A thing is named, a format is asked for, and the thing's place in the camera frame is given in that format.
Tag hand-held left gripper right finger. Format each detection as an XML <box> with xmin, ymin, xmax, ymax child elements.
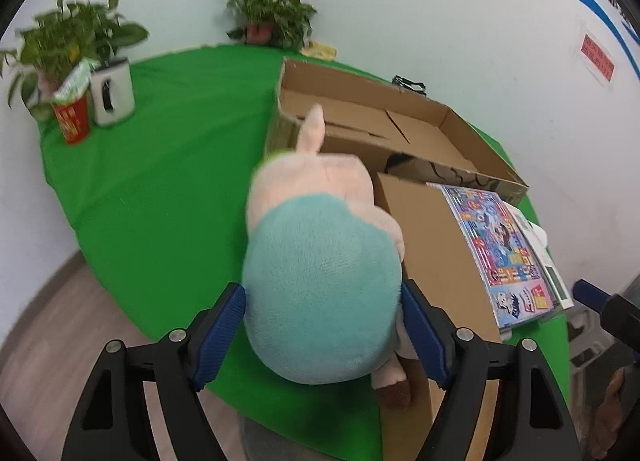
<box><xmin>400</xmin><ymin>278</ymin><xmax>583</xmax><ymax>461</ymax></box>

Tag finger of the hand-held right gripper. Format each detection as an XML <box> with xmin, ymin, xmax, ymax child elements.
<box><xmin>572</xmin><ymin>279</ymin><xmax>613</xmax><ymax>313</ymax></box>

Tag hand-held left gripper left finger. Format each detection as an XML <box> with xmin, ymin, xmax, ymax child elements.
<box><xmin>62</xmin><ymin>282</ymin><xmax>247</xmax><ymax>461</ymax></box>

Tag white medicine box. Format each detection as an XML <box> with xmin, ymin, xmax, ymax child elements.
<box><xmin>505</xmin><ymin>201</ymin><xmax>573</xmax><ymax>312</ymax></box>

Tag cardboard box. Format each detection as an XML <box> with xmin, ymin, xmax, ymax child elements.
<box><xmin>263</xmin><ymin>57</ymin><xmax>530</xmax><ymax>461</ymax></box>

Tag colourful printed game box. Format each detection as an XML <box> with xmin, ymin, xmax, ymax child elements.
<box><xmin>426</xmin><ymin>182</ymin><xmax>561</xmax><ymax>331</ymax></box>

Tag pink and teal plush toy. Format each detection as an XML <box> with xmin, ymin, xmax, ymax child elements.
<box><xmin>241</xmin><ymin>103</ymin><xmax>415</xmax><ymax>411</ymax></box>

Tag person's right hand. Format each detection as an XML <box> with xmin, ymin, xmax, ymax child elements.
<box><xmin>587</xmin><ymin>367</ymin><xmax>640</xmax><ymax>461</ymax></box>

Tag green tablecloth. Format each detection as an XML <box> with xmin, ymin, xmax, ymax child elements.
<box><xmin>37</xmin><ymin>43</ymin><xmax>571</xmax><ymax>461</ymax></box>

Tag red paper cup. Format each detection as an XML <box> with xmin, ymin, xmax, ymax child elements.
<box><xmin>51</xmin><ymin>58</ymin><xmax>101</xmax><ymax>146</ymax></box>

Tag yellow crumpled paper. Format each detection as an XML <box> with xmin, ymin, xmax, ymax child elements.
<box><xmin>300</xmin><ymin>41</ymin><xmax>337</xmax><ymax>60</ymax></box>

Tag potted plant in red pot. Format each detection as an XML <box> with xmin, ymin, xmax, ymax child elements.
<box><xmin>223</xmin><ymin>0</ymin><xmax>318</xmax><ymax>52</ymax></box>

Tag large leafy potted plant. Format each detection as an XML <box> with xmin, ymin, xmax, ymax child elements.
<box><xmin>0</xmin><ymin>0</ymin><xmax>150</xmax><ymax>122</ymax></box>

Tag red wall sign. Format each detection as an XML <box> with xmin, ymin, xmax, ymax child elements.
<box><xmin>575</xmin><ymin>18</ymin><xmax>618</xmax><ymax>86</ymax></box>

